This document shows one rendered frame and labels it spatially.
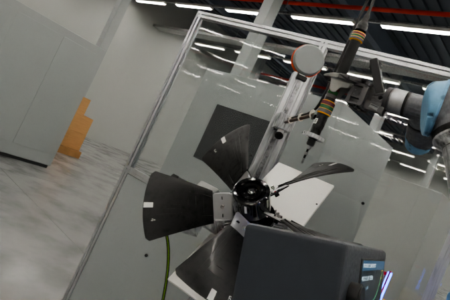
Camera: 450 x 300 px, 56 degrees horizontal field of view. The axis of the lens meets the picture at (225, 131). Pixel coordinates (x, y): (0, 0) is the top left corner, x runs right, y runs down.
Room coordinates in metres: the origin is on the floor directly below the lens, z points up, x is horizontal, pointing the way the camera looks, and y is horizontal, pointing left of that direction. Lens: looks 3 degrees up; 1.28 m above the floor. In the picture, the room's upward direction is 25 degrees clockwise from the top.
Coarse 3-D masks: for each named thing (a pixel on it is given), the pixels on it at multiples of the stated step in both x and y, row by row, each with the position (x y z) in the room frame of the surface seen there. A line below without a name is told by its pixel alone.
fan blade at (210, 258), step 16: (224, 240) 1.22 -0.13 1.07; (240, 240) 1.26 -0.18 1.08; (192, 256) 1.16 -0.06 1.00; (208, 256) 1.18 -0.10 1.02; (224, 256) 1.20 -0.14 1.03; (176, 272) 1.13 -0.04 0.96; (192, 272) 1.14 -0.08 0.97; (208, 272) 1.15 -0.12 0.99; (224, 272) 1.17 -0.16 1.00; (192, 288) 1.12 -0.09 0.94; (208, 288) 1.13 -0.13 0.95; (224, 288) 1.15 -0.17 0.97
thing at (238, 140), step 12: (240, 132) 1.57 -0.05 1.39; (216, 144) 1.62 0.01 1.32; (228, 144) 1.57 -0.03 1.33; (240, 144) 1.53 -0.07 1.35; (204, 156) 1.63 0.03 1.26; (216, 156) 1.59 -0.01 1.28; (228, 156) 1.54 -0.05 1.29; (240, 156) 1.49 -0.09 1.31; (216, 168) 1.56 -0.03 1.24; (228, 168) 1.51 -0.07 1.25; (240, 168) 1.46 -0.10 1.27; (228, 180) 1.49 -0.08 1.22
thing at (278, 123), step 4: (280, 112) 1.91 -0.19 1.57; (280, 116) 1.89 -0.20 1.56; (284, 116) 1.89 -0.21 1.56; (288, 116) 1.89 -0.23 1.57; (276, 120) 1.93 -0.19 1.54; (280, 120) 1.89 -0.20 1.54; (284, 120) 1.89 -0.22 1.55; (276, 124) 1.89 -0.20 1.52; (280, 124) 1.89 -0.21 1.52; (284, 124) 1.89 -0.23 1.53; (288, 124) 1.89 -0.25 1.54; (292, 124) 1.89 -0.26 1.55; (276, 128) 1.95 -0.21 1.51; (280, 128) 1.89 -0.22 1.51; (284, 128) 1.89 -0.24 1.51; (288, 128) 1.89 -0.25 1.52; (284, 132) 1.97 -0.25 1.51; (288, 132) 1.90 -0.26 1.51
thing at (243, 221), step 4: (236, 212) 1.30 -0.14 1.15; (236, 216) 1.30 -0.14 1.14; (240, 216) 1.31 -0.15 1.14; (232, 220) 1.28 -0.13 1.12; (236, 220) 1.29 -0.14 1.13; (240, 220) 1.30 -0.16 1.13; (244, 220) 1.31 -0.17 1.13; (232, 224) 1.27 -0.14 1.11; (236, 224) 1.28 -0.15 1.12; (240, 224) 1.29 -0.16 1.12; (244, 224) 1.31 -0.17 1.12; (236, 228) 1.28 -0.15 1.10; (240, 228) 1.29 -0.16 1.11; (240, 232) 1.28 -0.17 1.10; (244, 232) 1.29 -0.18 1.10
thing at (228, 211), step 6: (222, 192) 1.37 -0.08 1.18; (228, 192) 1.37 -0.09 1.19; (216, 198) 1.37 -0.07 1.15; (228, 198) 1.37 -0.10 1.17; (216, 204) 1.37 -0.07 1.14; (222, 204) 1.37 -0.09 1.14; (228, 204) 1.37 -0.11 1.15; (216, 210) 1.37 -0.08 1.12; (222, 210) 1.37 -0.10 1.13; (228, 210) 1.37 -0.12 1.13; (216, 216) 1.37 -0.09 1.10; (228, 216) 1.37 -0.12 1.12
